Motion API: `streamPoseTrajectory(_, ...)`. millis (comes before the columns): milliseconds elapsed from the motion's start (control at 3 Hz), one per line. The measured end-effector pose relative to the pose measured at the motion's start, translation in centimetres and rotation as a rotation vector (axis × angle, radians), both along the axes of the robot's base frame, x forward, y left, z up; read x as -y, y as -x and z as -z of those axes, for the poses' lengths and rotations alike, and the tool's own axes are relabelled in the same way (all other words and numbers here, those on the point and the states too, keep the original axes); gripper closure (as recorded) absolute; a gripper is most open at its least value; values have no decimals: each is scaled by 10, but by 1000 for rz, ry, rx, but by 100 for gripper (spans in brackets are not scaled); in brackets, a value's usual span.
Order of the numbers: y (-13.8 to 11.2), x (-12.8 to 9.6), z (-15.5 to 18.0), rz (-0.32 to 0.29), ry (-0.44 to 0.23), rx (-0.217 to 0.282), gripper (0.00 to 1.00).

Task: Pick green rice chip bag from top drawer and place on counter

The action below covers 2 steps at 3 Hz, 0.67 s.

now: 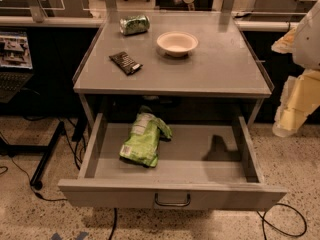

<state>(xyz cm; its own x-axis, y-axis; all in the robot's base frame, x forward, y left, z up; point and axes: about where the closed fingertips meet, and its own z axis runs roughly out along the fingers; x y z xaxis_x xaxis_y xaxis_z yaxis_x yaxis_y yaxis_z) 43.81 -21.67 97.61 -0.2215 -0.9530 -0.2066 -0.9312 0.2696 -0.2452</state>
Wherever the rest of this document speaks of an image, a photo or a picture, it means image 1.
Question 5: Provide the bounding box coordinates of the green rice chip bag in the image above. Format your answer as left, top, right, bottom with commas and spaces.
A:
119, 105, 172, 168

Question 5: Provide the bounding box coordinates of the white paper bowl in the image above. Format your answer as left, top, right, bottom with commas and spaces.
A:
157, 31, 198, 57

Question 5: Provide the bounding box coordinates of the grey metal counter cabinet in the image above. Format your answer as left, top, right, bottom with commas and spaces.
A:
71, 9, 275, 130

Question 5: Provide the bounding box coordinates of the grey open drawer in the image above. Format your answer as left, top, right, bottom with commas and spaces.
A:
58, 114, 287, 211

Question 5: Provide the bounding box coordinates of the black drawer handle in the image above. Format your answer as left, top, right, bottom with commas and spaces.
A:
154, 193, 191, 208

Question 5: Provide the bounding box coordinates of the black floor cable left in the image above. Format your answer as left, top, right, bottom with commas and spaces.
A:
0, 130, 68, 203

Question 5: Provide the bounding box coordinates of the dark snack bar wrapper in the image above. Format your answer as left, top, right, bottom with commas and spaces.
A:
109, 52, 142, 75

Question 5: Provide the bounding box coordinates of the black floor cable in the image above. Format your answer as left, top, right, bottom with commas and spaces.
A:
0, 130, 68, 203
256, 202, 308, 240
107, 207, 119, 240

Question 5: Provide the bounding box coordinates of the green soda can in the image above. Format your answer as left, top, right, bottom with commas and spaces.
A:
119, 15, 150, 36

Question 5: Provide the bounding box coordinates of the black floor cable centre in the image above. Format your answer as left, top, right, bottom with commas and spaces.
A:
107, 207, 119, 240

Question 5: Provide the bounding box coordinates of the black floor cable right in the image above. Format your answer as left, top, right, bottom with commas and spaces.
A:
256, 202, 308, 240

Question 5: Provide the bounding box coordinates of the black desk stand leg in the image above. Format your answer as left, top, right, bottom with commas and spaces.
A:
0, 122, 65, 190

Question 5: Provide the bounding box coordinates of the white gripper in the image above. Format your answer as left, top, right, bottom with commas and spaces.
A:
271, 0, 320, 137

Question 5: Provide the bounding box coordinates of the laptop computer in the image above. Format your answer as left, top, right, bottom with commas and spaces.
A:
0, 30, 34, 103

